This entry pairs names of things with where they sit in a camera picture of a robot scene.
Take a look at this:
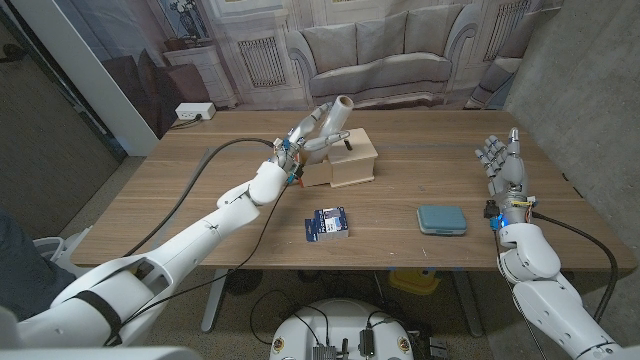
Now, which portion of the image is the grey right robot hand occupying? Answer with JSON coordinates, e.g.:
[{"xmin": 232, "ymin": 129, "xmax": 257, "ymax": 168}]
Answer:
[{"xmin": 474, "ymin": 126, "xmax": 537, "ymax": 226}]

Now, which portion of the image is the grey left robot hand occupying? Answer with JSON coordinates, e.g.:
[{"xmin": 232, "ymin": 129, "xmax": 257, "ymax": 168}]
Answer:
[{"xmin": 272, "ymin": 102, "xmax": 351, "ymax": 176}]

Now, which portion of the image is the plastic wrap roll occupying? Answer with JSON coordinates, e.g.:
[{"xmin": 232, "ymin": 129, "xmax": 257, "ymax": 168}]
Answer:
[{"xmin": 302, "ymin": 94, "xmax": 355, "ymax": 166}]

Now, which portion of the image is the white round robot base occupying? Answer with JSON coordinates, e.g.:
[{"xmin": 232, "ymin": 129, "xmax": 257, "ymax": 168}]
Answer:
[{"xmin": 268, "ymin": 298, "xmax": 415, "ymax": 360}]

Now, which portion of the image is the blue printed package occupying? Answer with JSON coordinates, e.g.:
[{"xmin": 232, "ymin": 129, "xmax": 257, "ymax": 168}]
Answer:
[{"xmin": 304, "ymin": 206, "xmax": 350, "ymax": 244}]

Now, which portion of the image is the wooden box with slot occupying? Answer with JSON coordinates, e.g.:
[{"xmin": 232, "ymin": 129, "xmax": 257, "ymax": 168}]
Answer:
[{"xmin": 327, "ymin": 127, "xmax": 379, "ymax": 189}]

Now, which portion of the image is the teal rectangular sponge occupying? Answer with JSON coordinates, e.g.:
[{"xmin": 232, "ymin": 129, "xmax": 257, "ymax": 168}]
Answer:
[{"xmin": 416, "ymin": 204, "xmax": 468, "ymax": 237}]

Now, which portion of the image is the white power strip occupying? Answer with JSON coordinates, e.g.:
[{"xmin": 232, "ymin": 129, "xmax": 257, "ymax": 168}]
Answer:
[{"xmin": 174, "ymin": 101, "xmax": 217, "ymax": 121}]

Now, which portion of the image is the grey table leg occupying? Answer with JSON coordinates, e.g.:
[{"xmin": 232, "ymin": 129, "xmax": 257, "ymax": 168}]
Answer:
[{"xmin": 452, "ymin": 272, "xmax": 485, "ymax": 339}]

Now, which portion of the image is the black round floor object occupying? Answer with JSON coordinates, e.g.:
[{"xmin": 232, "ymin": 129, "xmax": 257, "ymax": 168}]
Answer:
[{"xmin": 224, "ymin": 269, "xmax": 264, "ymax": 296}]

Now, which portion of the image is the yellow object under table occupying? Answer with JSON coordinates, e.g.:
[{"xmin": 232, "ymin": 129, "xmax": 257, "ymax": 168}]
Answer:
[{"xmin": 388, "ymin": 268, "xmax": 441, "ymax": 296}]

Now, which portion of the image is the printed living room backdrop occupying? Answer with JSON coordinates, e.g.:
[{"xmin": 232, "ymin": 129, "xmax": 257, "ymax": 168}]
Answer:
[{"xmin": 52, "ymin": 0, "xmax": 566, "ymax": 141}]

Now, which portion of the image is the white table leg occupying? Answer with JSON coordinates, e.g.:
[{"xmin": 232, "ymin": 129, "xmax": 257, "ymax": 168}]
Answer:
[{"xmin": 200, "ymin": 268, "xmax": 230, "ymax": 334}]

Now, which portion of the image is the white robot torso edge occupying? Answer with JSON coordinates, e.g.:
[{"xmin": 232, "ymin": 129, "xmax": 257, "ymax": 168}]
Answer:
[{"xmin": 0, "ymin": 346, "xmax": 202, "ymax": 360}]

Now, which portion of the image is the person in dark clothing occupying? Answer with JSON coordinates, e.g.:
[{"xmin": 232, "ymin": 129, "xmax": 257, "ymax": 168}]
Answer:
[{"xmin": 0, "ymin": 207, "xmax": 76, "ymax": 321}]

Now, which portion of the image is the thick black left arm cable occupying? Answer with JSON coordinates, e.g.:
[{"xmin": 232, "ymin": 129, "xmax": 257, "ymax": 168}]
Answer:
[{"xmin": 122, "ymin": 137, "xmax": 276, "ymax": 259}]

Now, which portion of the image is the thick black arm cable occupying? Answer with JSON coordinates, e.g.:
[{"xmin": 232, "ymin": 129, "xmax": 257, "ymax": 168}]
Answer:
[
  {"xmin": 530, "ymin": 210, "xmax": 620, "ymax": 324},
  {"xmin": 122, "ymin": 137, "xmax": 276, "ymax": 259}
]

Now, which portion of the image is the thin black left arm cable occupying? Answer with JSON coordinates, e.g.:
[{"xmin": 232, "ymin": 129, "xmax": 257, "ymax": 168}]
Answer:
[{"xmin": 119, "ymin": 182, "xmax": 292, "ymax": 327}]

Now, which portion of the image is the black power strip cable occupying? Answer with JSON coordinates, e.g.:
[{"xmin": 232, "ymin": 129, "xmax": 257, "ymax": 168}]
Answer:
[{"xmin": 169, "ymin": 113, "xmax": 204, "ymax": 130}]

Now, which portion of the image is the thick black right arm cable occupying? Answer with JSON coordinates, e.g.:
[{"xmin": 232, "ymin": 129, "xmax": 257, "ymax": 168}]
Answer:
[{"xmin": 530, "ymin": 210, "xmax": 620, "ymax": 324}]

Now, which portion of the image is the black floor cable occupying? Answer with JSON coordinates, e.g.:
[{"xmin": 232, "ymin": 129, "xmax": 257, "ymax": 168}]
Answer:
[{"xmin": 248, "ymin": 288, "xmax": 332, "ymax": 347}]

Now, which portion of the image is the white chair frame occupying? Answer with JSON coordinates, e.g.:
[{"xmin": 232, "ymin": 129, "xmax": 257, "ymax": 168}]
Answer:
[{"xmin": 32, "ymin": 227, "xmax": 94, "ymax": 279}]

